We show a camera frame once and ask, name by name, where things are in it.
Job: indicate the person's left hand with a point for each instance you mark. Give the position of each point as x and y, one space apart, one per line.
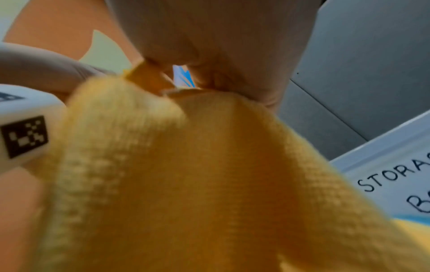
33 66

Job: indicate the yellow towel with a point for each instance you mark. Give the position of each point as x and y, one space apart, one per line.
201 172

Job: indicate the clear plastic storage box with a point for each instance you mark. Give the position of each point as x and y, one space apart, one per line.
386 164

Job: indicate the person's right hand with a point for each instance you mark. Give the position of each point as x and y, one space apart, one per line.
218 34

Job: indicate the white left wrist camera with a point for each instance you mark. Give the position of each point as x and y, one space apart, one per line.
27 111

